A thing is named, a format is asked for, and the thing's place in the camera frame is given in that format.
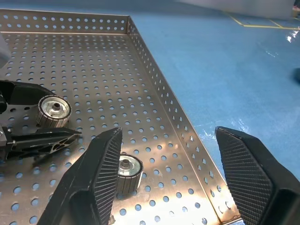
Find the metal roller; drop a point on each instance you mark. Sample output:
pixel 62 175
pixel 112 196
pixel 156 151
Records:
pixel 131 178
pixel 55 111

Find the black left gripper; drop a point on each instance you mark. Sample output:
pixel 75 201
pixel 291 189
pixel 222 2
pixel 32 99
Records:
pixel 4 91

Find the perforated metal tray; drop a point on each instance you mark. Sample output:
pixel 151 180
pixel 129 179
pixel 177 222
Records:
pixel 105 70

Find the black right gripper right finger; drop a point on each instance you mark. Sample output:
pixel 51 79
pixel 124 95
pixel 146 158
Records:
pixel 253 178

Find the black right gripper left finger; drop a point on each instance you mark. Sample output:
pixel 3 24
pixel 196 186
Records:
pixel 93 182

